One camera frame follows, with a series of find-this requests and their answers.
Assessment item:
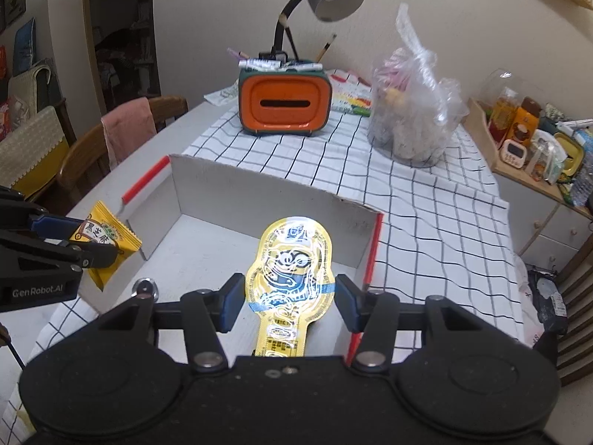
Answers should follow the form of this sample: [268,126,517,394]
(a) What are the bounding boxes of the white kitchen timer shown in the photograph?
[499,138,526,168]

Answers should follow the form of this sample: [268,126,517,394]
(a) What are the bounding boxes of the yellow drink bottle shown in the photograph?
[490,88,520,144]

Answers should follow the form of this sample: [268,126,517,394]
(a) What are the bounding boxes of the black handled brush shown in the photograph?
[280,16,299,56]

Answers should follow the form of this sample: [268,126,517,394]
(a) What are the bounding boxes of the chair with cream lace cover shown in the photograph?
[0,104,70,200]

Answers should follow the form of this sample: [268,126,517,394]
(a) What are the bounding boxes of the wooden slatted chair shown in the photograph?
[553,236,593,388]

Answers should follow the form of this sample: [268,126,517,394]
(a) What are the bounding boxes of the yellow green container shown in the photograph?
[553,132,585,181]

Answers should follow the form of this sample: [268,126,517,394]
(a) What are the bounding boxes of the white cardboard box red edges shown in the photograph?
[76,154,386,357]

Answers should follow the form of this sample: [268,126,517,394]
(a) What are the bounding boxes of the blue cushion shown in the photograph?
[11,19,38,75]

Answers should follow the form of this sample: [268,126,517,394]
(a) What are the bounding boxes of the colourful printed booklet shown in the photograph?
[327,69,375,118]

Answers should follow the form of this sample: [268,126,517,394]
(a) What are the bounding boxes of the clear plastic bag of sweets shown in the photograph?
[367,2,470,168]

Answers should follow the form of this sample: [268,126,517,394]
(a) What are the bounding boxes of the orange bottle brown cap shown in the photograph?
[512,97,543,145]

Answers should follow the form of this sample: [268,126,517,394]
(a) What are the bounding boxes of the wooden desktop tray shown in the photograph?
[463,97,593,218]

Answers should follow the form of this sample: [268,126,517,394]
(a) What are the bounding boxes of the dark plastic bag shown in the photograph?
[528,266,570,334]

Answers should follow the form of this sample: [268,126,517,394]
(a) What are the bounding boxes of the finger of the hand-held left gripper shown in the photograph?
[0,186,90,242]
[0,232,119,270]

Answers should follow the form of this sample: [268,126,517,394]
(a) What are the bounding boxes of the wooden handled brush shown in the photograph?
[316,32,337,63]

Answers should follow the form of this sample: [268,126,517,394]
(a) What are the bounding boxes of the yellow cartoon jelly pouch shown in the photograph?
[244,215,338,357]

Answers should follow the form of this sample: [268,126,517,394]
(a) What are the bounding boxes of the pink towel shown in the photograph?
[101,97,157,172]

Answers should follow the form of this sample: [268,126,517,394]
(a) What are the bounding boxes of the yellow square snack packet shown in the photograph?
[69,200,143,292]

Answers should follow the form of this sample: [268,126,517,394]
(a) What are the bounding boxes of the orange tissue box organizer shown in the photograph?
[238,67,331,139]

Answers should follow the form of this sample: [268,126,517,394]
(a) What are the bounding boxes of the clear glass jar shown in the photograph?
[477,69,538,112]

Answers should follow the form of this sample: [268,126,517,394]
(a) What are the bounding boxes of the white printed paper sheet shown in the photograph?
[204,81,241,105]

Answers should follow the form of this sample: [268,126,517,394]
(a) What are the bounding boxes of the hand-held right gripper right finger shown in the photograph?
[334,273,492,374]

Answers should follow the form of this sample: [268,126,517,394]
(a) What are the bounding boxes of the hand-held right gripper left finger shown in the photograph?
[95,273,246,374]

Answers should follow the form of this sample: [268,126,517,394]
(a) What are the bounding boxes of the white drawer cabinet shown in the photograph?
[491,167,593,270]

